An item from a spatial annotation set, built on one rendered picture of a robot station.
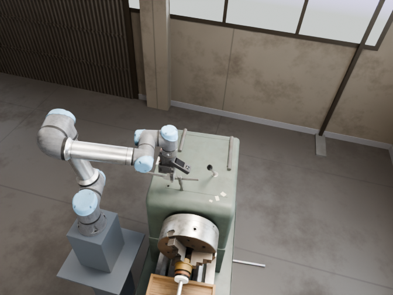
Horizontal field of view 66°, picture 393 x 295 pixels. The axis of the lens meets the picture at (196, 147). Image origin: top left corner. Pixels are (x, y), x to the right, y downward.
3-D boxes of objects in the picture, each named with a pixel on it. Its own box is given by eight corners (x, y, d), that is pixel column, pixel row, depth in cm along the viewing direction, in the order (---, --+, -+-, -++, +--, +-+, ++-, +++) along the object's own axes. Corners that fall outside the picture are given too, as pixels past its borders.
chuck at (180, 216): (158, 235, 177) (168, 207, 155) (210, 249, 179) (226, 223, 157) (157, 241, 175) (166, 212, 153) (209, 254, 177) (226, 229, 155)
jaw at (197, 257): (193, 243, 158) (216, 246, 157) (193, 248, 162) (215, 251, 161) (189, 264, 151) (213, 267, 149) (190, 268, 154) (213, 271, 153)
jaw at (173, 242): (180, 243, 160) (168, 231, 154) (188, 242, 158) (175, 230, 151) (176, 263, 152) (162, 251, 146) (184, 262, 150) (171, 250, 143)
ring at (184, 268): (175, 254, 152) (172, 273, 145) (194, 257, 151) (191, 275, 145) (175, 263, 158) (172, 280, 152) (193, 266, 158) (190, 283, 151)
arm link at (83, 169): (82, 204, 162) (31, 128, 124) (89, 182, 173) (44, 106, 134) (104, 202, 161) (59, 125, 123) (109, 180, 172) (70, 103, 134)
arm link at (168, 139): (159, 123, 138) (178, 123, 138) (160, 140, 145) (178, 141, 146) (158, 134, 132) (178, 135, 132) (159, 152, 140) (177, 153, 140)
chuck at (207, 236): (157, 241, 175) (166, 213, 153) (209, 254, 177) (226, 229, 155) (153, 256, 168) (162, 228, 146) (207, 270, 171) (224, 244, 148)
